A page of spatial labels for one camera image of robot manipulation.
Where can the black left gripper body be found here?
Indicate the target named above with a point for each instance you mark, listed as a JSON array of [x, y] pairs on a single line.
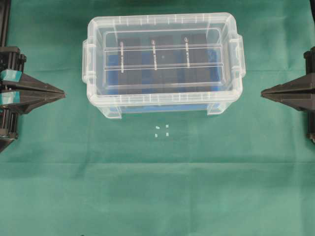
[[10, 58]]

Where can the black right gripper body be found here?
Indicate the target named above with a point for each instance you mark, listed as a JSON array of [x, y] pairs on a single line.
[[309, 57]]

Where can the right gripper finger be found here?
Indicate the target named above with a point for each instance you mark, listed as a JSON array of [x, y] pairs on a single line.
[[297, 101], [303, 84]]

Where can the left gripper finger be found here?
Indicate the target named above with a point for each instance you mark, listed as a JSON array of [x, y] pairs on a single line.
[[23, 102], [16, 80]]

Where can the clear plastic box lid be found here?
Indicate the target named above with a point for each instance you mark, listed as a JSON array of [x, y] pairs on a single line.
[[162, 24]]

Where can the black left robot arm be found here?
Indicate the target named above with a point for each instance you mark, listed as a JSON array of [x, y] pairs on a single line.
[[4, 21]]

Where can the clear plastic storage box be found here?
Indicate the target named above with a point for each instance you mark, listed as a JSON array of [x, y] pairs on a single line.
[[162, 103]]

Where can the green table cloth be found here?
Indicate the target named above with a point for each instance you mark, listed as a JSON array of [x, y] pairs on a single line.
[[73, 172]]

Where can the blue foam insert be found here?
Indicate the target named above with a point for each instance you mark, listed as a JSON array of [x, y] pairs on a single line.
[[178, 100]]

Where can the right black camera box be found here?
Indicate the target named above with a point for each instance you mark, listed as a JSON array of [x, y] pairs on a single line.
[[197, 73]]

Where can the black camera box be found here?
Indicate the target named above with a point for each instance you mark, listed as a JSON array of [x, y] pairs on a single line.
[[129, 78], [197, 73], [165, 58]]

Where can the left black camera box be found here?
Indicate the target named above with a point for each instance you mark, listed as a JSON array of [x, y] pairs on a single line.
[[129, 78]]

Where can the middle black camera box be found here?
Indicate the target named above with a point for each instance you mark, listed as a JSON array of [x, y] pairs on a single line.
[[165, 58]]

